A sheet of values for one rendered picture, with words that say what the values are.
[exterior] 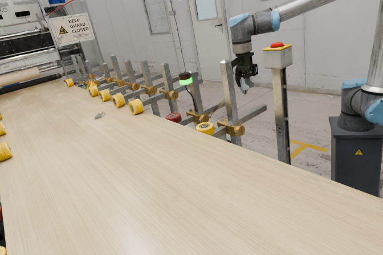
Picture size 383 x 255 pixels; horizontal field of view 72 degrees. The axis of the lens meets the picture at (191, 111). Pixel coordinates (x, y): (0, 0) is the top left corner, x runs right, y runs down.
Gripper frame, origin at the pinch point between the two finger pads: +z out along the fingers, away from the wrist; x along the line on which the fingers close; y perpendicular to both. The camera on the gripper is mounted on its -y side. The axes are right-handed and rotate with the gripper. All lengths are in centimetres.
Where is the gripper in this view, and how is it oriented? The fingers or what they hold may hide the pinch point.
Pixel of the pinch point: (243, 91)
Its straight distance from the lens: 136.0
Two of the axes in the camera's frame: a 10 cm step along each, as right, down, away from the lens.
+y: 6.3, 1.7, -7.6
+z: 1.8, 9.2, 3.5
